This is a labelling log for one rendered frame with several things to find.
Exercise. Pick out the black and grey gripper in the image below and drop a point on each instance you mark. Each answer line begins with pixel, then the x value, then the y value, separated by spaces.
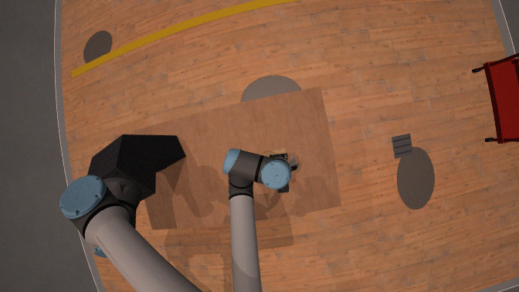
pixel 292 162

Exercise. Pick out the tan mat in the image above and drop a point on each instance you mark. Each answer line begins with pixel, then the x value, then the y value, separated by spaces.
pixel 278 151

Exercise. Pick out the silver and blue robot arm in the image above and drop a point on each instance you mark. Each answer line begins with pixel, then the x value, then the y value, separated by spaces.
pixel 94 206

